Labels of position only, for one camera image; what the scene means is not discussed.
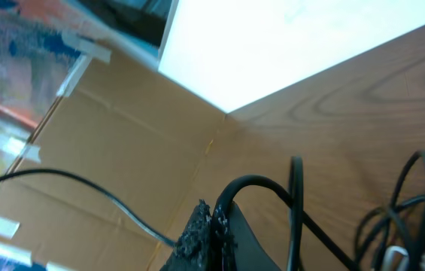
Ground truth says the cardboard panel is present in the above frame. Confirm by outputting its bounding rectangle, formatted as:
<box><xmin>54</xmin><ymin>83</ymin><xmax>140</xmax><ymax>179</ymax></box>
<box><xmin>0</xmin><ymin>50</ymin><xmax>224</xmax><ymax>270</ymax></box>

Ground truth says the white usb cable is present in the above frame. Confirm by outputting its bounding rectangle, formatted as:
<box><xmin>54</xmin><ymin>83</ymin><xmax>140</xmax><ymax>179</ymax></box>
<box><xmin>381</xmin><ymin>245</ymin><xmax>425</xmax><ymax>271</ymax></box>

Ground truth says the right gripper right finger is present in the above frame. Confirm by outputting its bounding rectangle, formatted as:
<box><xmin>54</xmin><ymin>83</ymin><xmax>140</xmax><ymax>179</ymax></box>
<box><xmin>211</xmin><ymin>202</ymin><xmax>280</xmax><ymax>271</ymax></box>

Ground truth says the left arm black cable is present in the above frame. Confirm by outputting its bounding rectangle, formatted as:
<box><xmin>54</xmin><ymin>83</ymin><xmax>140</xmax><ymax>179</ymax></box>
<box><xmin>0</xmin><ymin>168</ymin><xmax>178</xmax><ymax>248</ymax></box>

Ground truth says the black usb cable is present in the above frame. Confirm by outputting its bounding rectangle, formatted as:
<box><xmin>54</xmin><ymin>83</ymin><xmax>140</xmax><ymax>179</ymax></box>
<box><xmin>211</xmin><ymin>150</ymin><xmax>425</xmax><ymax>271</ymax></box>

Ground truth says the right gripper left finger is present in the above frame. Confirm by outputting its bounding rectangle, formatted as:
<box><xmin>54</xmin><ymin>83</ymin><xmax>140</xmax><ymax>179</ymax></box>
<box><xmin>160</xmin><ymin>199</ymin><xmax>211</xmax><ymax>271</ymax></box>

